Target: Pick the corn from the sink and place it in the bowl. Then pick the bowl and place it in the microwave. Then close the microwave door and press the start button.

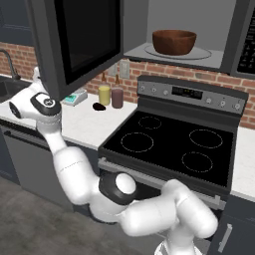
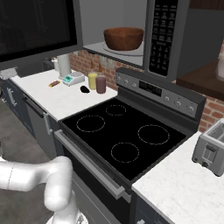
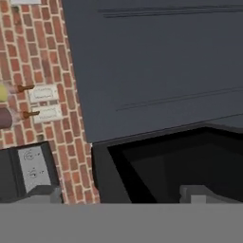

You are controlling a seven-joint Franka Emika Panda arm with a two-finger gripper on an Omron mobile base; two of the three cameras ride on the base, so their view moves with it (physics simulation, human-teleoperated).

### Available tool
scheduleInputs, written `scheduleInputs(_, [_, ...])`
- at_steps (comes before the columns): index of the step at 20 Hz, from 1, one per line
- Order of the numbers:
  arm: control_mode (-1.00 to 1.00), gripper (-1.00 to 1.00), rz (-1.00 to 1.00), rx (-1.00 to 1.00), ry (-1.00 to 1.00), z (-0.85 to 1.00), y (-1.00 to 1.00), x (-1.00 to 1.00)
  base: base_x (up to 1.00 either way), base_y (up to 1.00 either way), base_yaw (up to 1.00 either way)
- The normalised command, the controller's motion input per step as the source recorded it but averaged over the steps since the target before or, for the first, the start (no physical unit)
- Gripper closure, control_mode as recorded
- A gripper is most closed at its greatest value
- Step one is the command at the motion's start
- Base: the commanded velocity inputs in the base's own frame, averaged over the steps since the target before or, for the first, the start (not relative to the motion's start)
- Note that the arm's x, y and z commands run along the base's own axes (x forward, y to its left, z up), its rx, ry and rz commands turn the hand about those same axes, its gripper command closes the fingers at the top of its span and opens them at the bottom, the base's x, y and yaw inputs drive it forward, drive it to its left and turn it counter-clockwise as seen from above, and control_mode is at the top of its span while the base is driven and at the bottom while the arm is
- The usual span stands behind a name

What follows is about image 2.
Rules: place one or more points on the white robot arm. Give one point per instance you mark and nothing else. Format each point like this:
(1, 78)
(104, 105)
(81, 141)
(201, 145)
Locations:
(57, 180)

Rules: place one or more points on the round glass microwave plate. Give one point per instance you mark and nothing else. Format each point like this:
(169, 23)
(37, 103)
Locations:
(128, 51)

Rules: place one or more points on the brown wooden bowl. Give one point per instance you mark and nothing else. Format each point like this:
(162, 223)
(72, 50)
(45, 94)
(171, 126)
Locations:
(123, 38)

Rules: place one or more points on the black oven door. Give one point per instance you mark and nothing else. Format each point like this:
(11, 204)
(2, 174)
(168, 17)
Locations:
(96, 189)

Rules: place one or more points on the grey microwave oven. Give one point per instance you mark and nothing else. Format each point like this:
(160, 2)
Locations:
(151, 32)

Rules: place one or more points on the black glass microwave door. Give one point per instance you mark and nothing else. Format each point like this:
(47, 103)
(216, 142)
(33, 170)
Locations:
(36, 27)

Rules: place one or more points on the black glass hob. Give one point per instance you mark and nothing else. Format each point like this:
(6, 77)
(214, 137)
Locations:
(122, 134)

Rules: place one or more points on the dark red squeeze bottle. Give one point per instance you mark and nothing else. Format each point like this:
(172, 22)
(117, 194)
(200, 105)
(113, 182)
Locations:
(101, 83)

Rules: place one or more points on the dark purple aubergine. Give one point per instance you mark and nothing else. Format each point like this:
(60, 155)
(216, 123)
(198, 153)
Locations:
(85, 89)

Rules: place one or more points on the yellow squeeze bottle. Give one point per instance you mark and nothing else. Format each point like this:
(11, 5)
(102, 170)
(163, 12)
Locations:
(92, 80)

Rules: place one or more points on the grey hob control panel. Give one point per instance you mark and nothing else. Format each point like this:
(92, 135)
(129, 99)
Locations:
(159, 92)

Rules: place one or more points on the white and teal kitchen scale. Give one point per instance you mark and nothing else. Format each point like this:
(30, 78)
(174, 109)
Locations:
(73, 79)

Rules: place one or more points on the orange and brown bar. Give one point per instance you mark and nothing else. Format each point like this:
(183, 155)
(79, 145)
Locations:
(54, 84)

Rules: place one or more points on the white paper towel roll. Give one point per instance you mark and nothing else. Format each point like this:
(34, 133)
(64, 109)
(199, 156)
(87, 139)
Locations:
(64, 65)

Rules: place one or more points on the grey dishwasher front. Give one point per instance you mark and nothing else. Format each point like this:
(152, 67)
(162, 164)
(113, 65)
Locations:
(36, 122)

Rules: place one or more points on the brown wooden shelf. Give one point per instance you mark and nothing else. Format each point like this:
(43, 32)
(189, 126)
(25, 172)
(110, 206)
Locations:
(201, 80)

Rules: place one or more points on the dark blue cupboard run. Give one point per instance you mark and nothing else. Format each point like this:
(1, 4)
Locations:
(11, 103)

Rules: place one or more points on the silver toaster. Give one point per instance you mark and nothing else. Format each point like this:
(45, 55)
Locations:
(210, 152)

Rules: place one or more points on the dark blue drawer front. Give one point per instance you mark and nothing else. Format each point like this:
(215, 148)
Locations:
(151, 212)

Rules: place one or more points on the white jar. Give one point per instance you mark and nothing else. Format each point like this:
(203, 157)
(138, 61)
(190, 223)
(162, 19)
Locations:
(220, 67)

